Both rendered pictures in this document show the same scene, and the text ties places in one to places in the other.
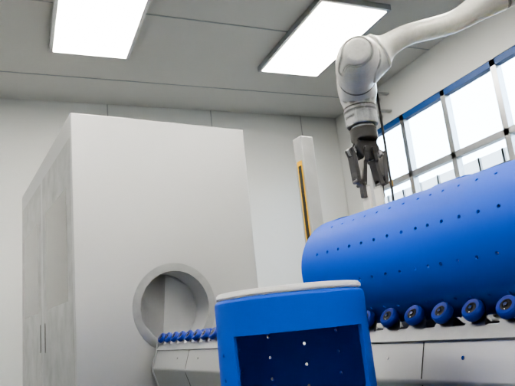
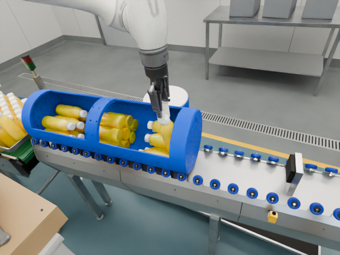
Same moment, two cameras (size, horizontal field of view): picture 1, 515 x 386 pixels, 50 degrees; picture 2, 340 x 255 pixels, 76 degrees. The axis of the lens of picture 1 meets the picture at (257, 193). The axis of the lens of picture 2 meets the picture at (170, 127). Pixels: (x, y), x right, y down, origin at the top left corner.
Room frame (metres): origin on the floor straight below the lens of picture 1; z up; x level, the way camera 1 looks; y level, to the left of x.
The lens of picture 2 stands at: (2.02, -0.66, 1.77)
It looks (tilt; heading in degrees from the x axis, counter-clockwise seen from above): 41 degrees down; 147
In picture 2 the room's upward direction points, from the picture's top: 8 degrees counter-clockwise
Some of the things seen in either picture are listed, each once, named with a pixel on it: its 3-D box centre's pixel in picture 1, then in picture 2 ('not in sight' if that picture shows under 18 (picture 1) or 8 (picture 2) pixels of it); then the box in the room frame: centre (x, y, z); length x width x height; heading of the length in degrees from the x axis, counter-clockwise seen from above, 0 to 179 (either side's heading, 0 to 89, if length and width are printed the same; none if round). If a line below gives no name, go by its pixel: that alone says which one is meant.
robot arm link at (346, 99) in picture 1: (355, 80); (145, 15); (1.45, -0.31, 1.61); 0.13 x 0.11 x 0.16; 172
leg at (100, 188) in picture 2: not in sight; (97, 183); (0.75, -0.60, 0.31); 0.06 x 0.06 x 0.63; 31
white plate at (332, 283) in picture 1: (287, 292); (165, 97); (1.08, -0.04, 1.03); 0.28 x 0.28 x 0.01
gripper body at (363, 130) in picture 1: (365, 143); (157, 75); (1.47, -0.31, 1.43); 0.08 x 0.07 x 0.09; 121
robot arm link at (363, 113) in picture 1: (361, 119); (154, 54); (1.47, -0.31, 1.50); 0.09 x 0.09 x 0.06
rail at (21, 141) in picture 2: not in sight; (38, 127); (0.66, -0.73, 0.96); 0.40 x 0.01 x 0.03; 121
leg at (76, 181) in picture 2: not in sight; (87, 198); (0.82, -0.72, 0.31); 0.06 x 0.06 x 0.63; 31
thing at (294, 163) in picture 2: not in sight; (291, 174); (1.87, -0.01, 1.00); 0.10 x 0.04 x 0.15; 121
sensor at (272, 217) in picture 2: not in sight; (272, 210); (1.89, -0.14, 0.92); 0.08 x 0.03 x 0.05; 121
